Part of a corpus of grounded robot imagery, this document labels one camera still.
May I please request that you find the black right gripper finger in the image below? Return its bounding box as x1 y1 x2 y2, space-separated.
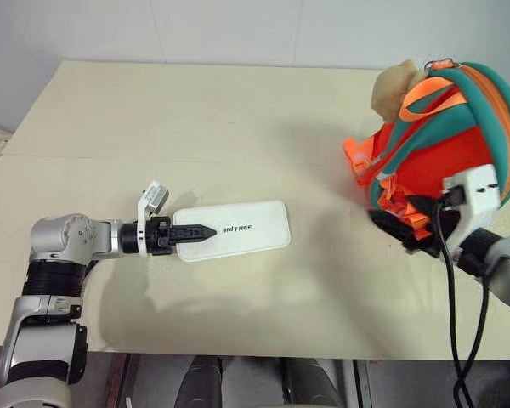
366 210 441 258
406 195 437 213

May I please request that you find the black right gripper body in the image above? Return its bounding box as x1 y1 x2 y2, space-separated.
428 207 463 252

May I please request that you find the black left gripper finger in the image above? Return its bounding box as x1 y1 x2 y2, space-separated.
169 222 218 245

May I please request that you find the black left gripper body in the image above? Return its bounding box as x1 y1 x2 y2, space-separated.
145 216 176 257

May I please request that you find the white box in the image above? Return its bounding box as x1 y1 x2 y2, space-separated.
171 200 292 263

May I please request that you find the orange and teal backpack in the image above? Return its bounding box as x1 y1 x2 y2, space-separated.
341 59 510 257

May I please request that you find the beige plush lump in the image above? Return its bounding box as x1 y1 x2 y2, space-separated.
370 59 430 124

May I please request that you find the dark rounded shape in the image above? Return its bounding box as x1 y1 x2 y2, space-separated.
181 355 224 408
280 357 346 408

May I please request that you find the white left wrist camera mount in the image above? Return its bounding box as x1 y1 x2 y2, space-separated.
136 180 172 258

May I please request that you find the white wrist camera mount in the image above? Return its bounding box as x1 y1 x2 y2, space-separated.
136 180 172 258
442 164 502 258

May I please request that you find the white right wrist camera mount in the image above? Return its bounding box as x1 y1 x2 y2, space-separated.
442 164 502 258

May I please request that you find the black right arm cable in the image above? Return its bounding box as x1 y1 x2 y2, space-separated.
431 195 490 408

